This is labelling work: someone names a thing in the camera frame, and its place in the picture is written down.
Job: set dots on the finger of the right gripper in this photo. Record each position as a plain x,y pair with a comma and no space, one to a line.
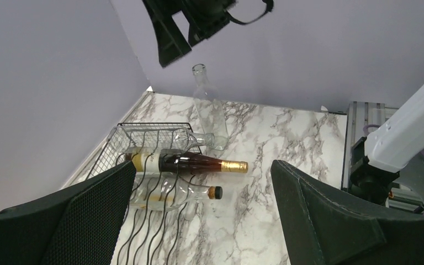
171,43

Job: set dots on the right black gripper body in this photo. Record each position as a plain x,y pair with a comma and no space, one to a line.
205,18

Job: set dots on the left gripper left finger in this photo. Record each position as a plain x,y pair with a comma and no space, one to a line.
76,225

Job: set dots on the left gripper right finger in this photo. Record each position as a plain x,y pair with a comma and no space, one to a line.
325,225

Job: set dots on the clear glass bottle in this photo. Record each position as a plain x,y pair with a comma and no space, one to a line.
209,108
128,139

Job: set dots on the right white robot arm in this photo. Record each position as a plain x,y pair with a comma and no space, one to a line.
310,53

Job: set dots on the clear bottle black cap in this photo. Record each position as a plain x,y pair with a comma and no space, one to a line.
167,191

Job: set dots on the red wine gold cap bottle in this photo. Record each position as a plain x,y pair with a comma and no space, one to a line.
183,163

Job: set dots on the black wire wine rack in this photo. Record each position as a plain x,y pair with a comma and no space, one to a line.
153,237

